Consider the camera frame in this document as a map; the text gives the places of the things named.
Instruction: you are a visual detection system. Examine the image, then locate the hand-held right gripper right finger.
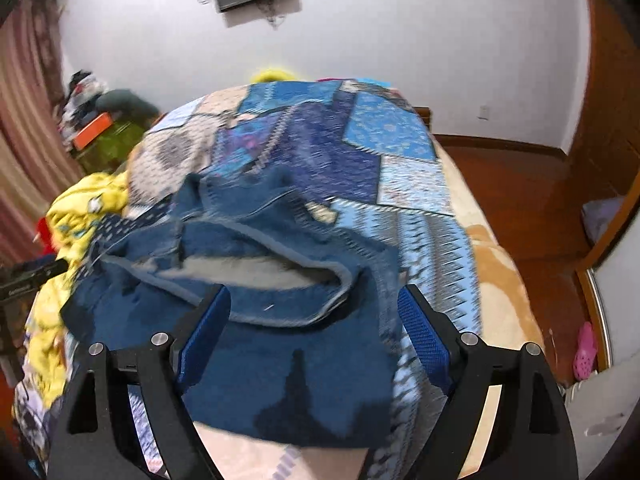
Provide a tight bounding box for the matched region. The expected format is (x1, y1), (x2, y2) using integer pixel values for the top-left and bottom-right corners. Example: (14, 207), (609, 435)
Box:
(397, 284), (581, 480)

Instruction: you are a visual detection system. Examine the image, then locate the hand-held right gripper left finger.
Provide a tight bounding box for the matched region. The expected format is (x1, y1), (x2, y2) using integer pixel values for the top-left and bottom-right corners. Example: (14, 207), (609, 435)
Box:
(47, 284), (232, 480)

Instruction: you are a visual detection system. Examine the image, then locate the blue denim jacket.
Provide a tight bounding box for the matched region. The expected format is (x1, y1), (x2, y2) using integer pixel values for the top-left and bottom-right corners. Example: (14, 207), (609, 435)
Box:
(60, 165), (407, 449)

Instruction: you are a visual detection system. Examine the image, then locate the pile of clothes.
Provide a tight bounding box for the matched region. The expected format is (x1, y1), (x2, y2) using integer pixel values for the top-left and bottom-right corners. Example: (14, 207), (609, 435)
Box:
(59, 70), (109, 142)

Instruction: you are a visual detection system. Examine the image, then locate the yellow cartoon blanket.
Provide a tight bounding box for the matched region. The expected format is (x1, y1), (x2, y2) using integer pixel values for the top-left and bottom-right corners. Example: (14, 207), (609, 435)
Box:
(24, 172), (132, 397)

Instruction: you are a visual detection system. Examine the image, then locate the beige fleece blanket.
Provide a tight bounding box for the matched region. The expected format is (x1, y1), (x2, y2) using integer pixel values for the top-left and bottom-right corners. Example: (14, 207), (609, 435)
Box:
(192, 137), (547, 480)

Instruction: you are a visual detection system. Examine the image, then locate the striped brown curtain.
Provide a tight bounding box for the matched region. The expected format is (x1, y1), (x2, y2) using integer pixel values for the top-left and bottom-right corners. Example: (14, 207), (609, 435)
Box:
(0, 0), (87, 267)

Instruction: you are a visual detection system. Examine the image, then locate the green patterned cloth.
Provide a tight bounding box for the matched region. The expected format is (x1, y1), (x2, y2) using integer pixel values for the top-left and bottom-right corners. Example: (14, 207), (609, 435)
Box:
(77, 120), (146, 174)

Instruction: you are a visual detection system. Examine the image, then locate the pink slipper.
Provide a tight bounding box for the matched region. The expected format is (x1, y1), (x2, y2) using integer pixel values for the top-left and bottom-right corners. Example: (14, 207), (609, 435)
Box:
(572, 322), (599, 382)

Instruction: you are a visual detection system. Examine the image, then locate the orange box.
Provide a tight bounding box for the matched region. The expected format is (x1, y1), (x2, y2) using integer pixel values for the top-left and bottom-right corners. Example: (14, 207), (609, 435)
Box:
(72, 112), (114, 151)

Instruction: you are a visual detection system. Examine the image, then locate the grey pillow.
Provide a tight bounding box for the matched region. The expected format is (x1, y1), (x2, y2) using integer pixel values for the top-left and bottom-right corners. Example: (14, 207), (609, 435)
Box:
(94, 88), (160, 124)

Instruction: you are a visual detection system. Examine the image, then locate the blue patchwork quilt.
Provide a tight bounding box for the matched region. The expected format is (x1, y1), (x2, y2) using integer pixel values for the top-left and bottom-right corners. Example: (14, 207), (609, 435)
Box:
(15, 77), (484, 480)

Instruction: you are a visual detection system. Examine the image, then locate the grey purple cloth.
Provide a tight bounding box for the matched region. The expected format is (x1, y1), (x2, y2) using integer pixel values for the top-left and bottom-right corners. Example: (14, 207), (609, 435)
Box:
(580, 195), (629, 247)

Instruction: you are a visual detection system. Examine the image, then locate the yellow round cushion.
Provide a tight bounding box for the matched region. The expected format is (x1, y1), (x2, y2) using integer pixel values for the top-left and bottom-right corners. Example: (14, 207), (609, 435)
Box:
(249, 67), (311, 84)

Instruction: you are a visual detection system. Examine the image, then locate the brown wooden door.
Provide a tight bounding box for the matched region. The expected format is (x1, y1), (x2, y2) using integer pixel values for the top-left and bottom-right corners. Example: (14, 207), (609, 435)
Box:
(565, 0), (640, 197)

